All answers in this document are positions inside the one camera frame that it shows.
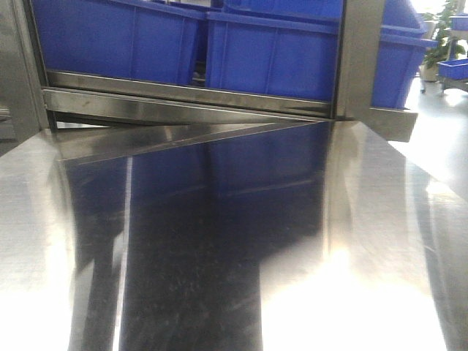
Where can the stainless steel shelf rack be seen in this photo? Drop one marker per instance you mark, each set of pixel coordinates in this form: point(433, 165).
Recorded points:
point(34, 100)

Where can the blue plastic bin centre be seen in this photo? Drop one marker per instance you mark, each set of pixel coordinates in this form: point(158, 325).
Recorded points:
point(286, 50)

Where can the blue plastic bin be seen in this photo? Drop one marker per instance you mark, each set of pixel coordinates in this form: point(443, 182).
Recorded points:
point(138, 40)
point(401, 51)
point(286, 50)

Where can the blue plastic bin left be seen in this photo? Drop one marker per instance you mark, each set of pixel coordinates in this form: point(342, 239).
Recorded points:
point(138, 40)

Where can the blue plastic bin right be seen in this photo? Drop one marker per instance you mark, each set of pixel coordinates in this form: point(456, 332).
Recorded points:
point(401, 51)

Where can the green potted plant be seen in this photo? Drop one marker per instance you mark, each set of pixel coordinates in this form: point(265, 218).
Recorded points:
point(439, 22)

